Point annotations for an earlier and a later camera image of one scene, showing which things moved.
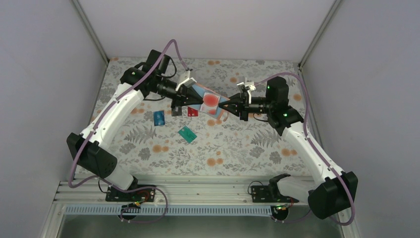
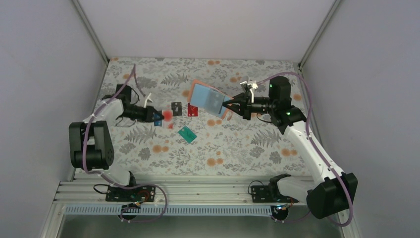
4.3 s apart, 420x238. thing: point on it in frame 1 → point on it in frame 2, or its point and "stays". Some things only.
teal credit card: [187, 134] stays
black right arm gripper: [237, 99] stays
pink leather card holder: [212, 99] stays
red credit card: [192, 112] stays
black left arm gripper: [182, 96] → [148, 114]
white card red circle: [210, 103] → [168, 122]
